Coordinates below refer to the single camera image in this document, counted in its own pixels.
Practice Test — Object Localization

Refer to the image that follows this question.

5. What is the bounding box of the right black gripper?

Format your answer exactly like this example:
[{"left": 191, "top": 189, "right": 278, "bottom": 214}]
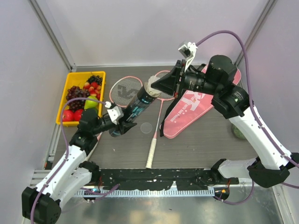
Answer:
[{"left": 152, "top": 59, "right": 221, "bottom": 98}]

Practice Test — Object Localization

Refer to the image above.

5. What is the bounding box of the black shuttlecock tube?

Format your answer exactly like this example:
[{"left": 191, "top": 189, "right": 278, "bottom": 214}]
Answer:
[{"left": 119, "top": 82, "right": 162, "bottom": 123}]

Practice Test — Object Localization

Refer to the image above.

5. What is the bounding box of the clear tube lid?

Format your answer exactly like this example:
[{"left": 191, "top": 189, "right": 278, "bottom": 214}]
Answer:
[{"left": 140, "top": 122, "right": 152, "bottom": 134}]

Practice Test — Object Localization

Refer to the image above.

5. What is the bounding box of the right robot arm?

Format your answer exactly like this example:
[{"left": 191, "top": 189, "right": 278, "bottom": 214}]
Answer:
[{"left": 151, "top": 55, "right": 299, "bottom": 188}]

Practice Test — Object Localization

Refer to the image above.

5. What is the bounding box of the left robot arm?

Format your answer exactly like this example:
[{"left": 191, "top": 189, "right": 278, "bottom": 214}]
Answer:
[{"left": 21, "top": 106, "right": 136, "bottom": 224}]

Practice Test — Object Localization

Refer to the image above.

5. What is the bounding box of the right pink badminton racket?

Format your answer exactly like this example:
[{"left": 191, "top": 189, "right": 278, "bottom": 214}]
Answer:
[{"left": 145, "top": 70, "right": 174, "bottom": 169}]

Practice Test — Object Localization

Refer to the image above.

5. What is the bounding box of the pink badminton racket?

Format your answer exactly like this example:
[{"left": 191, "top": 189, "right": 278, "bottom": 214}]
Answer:
[
  {"left": 84, "top": 76, "right": 143, "bottom": 161},
  {"left": 145, "top": 70, "right": 174, "bottom": 169}
]

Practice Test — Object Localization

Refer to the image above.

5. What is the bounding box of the left pink badminton racket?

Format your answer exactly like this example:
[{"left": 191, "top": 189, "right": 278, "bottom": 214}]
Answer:
[{"left": 84, "top": 76, "right": 143, "bottom": 161}]

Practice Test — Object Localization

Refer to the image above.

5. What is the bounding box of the pink racket bag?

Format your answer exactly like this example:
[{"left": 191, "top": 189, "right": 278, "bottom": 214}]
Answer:
[{"left": 162, "top": 64, "right": 242, "bottom": 139}]

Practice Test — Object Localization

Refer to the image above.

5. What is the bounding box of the green pear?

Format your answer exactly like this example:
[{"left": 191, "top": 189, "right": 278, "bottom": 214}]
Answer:
[{"left": 84, "top": 96, "right": 99, "bottom": 110}]

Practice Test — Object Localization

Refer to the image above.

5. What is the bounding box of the right red apple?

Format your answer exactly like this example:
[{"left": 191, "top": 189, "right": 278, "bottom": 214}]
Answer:
[{"left": 73, "top": 109, "right": 84, "bottom": 121}]

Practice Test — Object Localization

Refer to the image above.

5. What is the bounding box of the red apple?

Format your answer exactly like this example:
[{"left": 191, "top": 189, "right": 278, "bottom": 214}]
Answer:
[
  {"left": 73, "top": 109, "right": 84, "bottom": 121},
  {"left": 62, "top": 110, "right": 74, "bottom": 122}
]

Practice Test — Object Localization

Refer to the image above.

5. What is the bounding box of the left red apple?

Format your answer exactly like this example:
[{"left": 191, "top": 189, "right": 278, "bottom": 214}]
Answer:
[{"left": 62, "top": 110, "right": 74, "bottom": 122}]

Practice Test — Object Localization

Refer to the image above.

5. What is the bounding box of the black grape bunch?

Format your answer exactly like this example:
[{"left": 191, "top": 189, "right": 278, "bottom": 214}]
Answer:
[{"left": 87, "top": 75, "right": 103, "bottom": 85}]

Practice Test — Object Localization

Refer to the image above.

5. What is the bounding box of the purple grape bunch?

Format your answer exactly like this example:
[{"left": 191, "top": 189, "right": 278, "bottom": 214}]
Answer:
[{"left": 66, "top": 85, "right": 91, "bottom": 112}]

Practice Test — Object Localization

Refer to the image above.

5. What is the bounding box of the yellow plastic bin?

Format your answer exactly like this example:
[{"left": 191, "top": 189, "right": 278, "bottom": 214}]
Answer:
[{"left": 56, "top": 71, "right": 106, "bottom": 125}]

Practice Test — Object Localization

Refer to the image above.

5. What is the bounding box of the green netted melon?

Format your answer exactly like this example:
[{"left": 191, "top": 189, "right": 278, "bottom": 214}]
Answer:
[{"left": 231, "top": 124, "right": 246, "bottom": 140}]

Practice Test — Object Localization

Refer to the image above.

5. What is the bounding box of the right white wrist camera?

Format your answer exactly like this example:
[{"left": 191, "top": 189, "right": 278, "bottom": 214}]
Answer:
[{"left": 178, "top": 42, "right": 198, "bottom": 72}]

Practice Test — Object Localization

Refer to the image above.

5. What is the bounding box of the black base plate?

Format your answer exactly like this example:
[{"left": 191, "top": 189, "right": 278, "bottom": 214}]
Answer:
[{"left": 98, "top": 168, "right": 239, "bottom": 191}]

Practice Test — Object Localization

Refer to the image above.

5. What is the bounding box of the white cable duct strip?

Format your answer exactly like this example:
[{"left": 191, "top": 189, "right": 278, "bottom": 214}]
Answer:
[{"left": 77, "top": 188, "right": 215, "bottom": 197}]

